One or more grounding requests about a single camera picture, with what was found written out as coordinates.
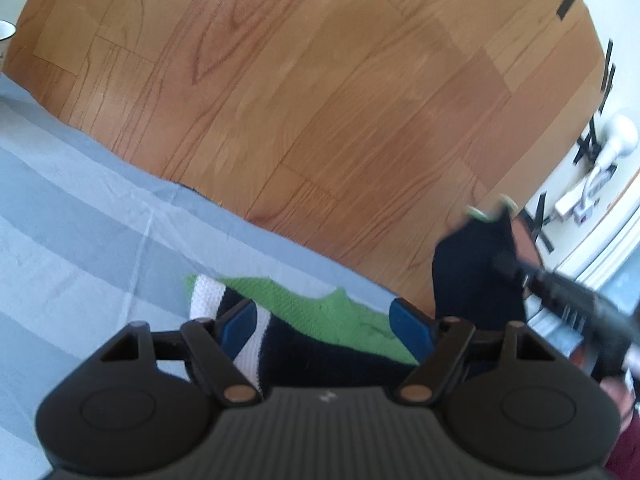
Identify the white mug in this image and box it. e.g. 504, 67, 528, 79
0, 20, 17, 61

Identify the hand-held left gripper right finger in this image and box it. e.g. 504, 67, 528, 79
390, 299, 556, 405

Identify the green knit cloth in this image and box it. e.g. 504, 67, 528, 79
184, 273, 422, 367

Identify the navy white striped sock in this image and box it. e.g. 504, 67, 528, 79
189, 275, 417, 392

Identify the white power strip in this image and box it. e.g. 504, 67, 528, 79
554, 179, 603, 223

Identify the grey striped blanket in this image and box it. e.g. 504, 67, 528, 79
0, 72, 438, 480

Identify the white lamp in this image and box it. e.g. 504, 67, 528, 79
594, 114, 640, 177

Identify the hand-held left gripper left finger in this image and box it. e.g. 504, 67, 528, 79
101, 299, 259, 406

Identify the navy sock with green trim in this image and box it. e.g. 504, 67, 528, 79
432, 195, 527, 333

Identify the person's right forearm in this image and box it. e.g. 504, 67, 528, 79
597, 374, 640, 480

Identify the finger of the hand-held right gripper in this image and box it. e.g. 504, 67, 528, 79
492, 251, 551, 292

